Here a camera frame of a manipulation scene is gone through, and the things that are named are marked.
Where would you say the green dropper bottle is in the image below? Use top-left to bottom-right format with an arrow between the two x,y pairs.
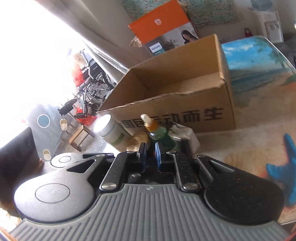
140,114 -> 176,151

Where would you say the black exercise machine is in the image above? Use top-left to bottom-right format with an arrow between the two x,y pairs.
58,49 -> 116,118

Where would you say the brown cardboard box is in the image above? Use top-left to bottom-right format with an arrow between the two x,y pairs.
99,35 -> 235,134

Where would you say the white green label bottle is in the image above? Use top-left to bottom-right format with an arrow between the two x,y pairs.
93,114 -> 129,152

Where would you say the beach print table mat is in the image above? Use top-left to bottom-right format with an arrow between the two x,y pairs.
198,36 -> 295,225

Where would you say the grey blue dotted rug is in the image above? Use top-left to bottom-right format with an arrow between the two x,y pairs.
23,103 -> 78,158

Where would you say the white water dispenser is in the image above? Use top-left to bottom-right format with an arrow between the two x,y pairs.
252,11 -> 283,44

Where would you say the floral teal hanging cloth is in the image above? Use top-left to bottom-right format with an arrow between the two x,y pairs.
121,0 -> 238,27

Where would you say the orange Philips product box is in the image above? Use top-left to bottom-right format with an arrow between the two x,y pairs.
129,1 -> 199,56

